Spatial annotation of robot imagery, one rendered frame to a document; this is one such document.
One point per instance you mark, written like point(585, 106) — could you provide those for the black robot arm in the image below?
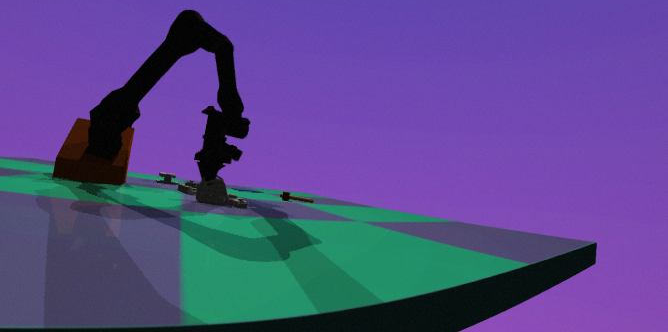
point(119, 109)

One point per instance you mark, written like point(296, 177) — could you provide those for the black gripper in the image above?
point(211, 156)

